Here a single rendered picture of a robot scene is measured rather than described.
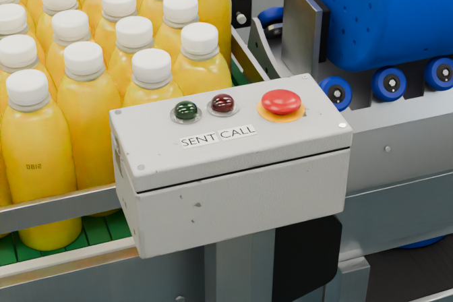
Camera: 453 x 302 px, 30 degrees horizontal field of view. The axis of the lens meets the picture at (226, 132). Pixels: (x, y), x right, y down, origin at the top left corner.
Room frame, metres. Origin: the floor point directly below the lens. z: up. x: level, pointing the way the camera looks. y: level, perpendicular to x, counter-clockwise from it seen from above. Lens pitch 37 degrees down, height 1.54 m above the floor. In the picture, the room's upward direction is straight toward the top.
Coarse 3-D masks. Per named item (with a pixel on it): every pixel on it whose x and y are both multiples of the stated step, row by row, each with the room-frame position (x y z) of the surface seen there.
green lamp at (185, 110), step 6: (180, 102) 0.63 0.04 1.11; (186, 102) 0.62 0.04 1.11; (192, 102) 0.63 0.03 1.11; (174, 108) 0.62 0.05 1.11; (180, 108) 0.62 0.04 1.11; (186, 108) 0.62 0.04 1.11; (192, 108) 0.62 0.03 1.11; (174, 114) 0.62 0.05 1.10; (180, 114) 0.61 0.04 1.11; (186, 114) 0.61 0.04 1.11; (192, 114) 0.61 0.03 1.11
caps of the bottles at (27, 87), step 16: (0, 0) 0.87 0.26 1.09; (0, 16) 0.81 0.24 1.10; (16, 16) 0.81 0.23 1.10; (0, 32) 0.80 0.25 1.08; (16, 32) 0.80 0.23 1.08; (0, 48) 0.74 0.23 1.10; (16, 48) 0.74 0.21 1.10; (32, 48) 0.74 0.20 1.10; (16, 64) 0.73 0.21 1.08; (16, 80) 0.68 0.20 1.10; (32, 80) 0.68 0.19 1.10; (16, 96) 0.66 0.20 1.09; (32, 96) 0.66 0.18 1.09
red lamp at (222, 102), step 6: (216, 96) 0.63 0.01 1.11; (222, 96) 0.63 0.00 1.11; (228, 96) 0.64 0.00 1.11; (216, 102) 0.63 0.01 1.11; (222, 102) 0.63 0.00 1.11; (228, 102) 0.63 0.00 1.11; (234, 102) 0.63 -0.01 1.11; (216, 108) 0.62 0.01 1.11; (222, 108) 0.62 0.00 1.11; (228, 108) 0.62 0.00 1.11
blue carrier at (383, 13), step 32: (352, 0) 0.91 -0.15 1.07; (384, 0) 0.84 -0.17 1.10; (416, 0) 0.85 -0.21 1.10; (448, 0) 0.86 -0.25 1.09; (352, 32) 0.90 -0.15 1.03; (384, 32) 0.84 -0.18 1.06; (416, 32) 0.85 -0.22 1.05; (448, 32) 0.87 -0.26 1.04; (352, 64) 0.89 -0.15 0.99; (384, 64) 0.88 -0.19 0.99
